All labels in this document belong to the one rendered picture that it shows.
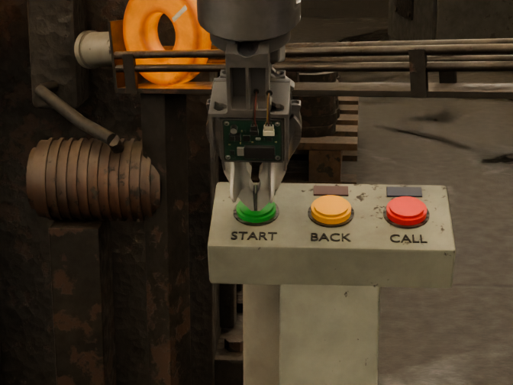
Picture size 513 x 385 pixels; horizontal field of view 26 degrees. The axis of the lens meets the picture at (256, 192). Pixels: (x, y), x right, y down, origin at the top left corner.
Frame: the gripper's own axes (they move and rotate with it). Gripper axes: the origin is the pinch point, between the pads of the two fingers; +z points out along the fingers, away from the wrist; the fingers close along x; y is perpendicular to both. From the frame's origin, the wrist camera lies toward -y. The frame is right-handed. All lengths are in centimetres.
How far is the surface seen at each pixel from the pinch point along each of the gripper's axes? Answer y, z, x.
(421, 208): 0.5, 1.1, 16.4
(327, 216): 1.7, 1.3, 7.2
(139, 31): -58, 12, -21
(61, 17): -69, 15, -35
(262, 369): -2.7, 26.8, 0.1
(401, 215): 1.5, 1.1, 14.4
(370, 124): -282, 169, 26
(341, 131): -215, 129, 13
